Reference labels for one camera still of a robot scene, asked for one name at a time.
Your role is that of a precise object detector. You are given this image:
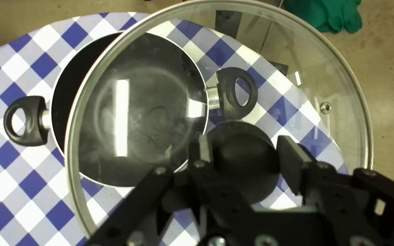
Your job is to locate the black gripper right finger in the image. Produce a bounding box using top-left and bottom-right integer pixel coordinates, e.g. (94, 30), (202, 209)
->
(275, 134), (394, 246)

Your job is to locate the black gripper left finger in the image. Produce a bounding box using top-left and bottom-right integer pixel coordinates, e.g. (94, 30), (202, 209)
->
(86, 132), (257, 246)

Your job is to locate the glass lid with black knob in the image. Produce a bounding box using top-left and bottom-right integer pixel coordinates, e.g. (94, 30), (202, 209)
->
(63, 0), (374, 246)

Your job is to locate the black cooking pot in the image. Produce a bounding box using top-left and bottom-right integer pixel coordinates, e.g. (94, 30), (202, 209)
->
(2, 30), (260, 188)

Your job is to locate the blue white checkered tablecloth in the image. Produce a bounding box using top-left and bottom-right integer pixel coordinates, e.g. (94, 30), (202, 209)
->
(0, 11), (350, 246)

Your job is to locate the green cloth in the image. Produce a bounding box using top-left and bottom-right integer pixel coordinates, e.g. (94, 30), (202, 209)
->
(281, 0), (365, 35)

